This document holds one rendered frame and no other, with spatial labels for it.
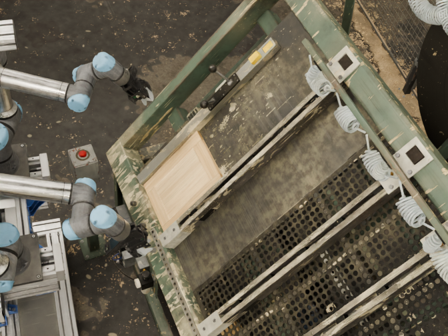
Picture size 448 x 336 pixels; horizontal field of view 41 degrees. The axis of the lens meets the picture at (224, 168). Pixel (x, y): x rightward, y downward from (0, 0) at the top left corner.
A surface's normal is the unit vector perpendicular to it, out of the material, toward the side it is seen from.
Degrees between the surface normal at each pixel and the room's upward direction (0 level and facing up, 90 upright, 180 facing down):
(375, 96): 51
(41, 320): 0
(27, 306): 0
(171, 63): 0
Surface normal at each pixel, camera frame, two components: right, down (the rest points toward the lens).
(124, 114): 0.11, -0.59
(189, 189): -0.63, -0.16
